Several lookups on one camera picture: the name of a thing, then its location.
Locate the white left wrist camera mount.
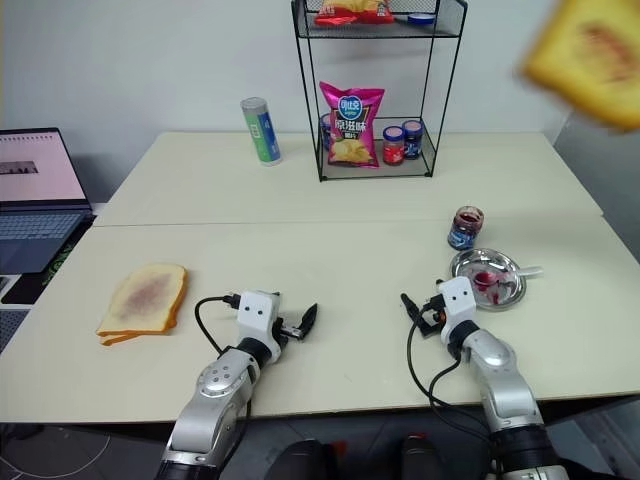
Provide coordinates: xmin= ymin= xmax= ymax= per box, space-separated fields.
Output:
xmin=235 ymin=288 xmax=284 ymax=362

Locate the grey keyboard device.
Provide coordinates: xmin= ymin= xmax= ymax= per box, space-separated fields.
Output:
xmin=0 ymin=273 xmax=32 ymax=354

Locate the black wire shelf rack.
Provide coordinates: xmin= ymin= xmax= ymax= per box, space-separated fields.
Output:
xmin=291 ymin=0 xmax=470 ymax=184

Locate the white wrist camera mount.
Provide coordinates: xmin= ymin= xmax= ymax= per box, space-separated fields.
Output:
xmin=435 ymin=277 xmax=477 ymax=334
xmin=235 ymin=288 xmax=284 ymax=362

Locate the black mat with green print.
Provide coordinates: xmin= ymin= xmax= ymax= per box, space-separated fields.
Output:
xmin=0 ymin=214 xmax=99 ymax=306

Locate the green blue cylinder canister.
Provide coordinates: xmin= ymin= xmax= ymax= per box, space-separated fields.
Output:
xmin=240 ymin=97 xmax=284 ymax=168

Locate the grey partition panel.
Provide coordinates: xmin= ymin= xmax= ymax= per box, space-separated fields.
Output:
xmin=549 ymin=112 xmax=640 ymax=221

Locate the red potato chip bag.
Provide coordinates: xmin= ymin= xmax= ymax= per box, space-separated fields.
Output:
xmin=314 ymin=0 xmax=396 ymax=27

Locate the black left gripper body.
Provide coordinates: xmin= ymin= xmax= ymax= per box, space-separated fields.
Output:
xmin=276 ymin=310 xmax=307 ymax=344

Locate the clear plastic spoon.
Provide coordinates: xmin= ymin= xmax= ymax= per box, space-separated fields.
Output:
xmin=472 ymin=263 xmax=546 ymax=294

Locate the open glass jam jar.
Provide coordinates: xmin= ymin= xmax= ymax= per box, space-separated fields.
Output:
xmin=447 ymin=204 xmax=486 ymax=252

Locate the pink potato chip bag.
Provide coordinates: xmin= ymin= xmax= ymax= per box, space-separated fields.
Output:
xmin=319 ymin=80 xmax=386 ymax=171

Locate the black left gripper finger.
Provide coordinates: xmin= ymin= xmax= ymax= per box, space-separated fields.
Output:
xmin=298 ymin=302 xmax=318 ymax=333
xmin=301 ymin=305 xmax=320 ymax=343

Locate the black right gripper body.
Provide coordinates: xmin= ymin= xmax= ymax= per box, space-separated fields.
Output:
xmin=424 ymin=295 xmax=448 ymax=332

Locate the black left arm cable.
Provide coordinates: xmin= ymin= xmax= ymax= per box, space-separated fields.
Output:
xmin=193 ymin=293 xmax=242 ymax=357

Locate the round metal plate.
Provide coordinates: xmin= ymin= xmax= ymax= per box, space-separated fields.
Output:
xmin=448 ymin=247 xmax=528 ymax=314

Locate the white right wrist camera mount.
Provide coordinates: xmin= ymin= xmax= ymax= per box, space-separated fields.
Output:
xmin=435 ymin=277 xmax=477 ymax=334

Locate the grey open laptop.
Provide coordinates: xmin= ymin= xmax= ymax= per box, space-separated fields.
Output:
xmin=0 ymin=127 xmax=96 ymax=274

